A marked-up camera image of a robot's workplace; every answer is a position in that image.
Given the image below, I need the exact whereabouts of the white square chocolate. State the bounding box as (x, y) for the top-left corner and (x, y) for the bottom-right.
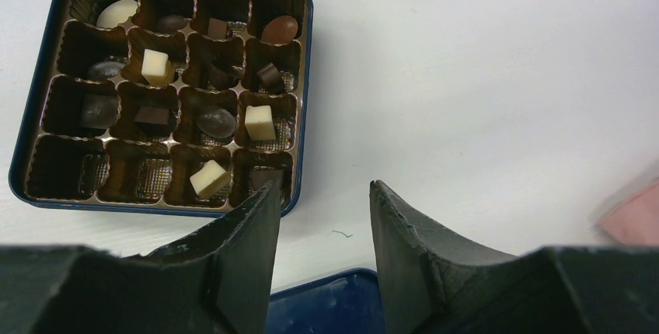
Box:
(244, 105), (276, 141)

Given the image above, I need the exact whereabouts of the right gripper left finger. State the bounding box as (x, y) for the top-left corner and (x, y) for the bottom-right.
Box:
(1, 180), (281, 333)

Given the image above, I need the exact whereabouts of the blue chocolate box with insert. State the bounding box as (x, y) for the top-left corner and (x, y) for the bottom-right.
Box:
(8, 0), (313, 217)

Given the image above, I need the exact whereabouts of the white oval chocolate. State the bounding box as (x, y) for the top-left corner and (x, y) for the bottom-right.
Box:
(96, 0), (138, 29)

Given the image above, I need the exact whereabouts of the blue box lid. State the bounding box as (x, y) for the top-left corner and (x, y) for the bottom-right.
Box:
(266, 268), (385, 334)

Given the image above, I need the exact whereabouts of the milk oval chocolate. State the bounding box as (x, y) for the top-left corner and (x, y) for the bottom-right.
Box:
(260, 16), (298, 44)

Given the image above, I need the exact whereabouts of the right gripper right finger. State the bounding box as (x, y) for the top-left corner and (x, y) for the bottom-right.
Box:
(369, 180), (658, 333)

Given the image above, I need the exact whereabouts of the pink cloth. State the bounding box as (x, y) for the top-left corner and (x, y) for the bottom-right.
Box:
(599, 179), (658, 247)

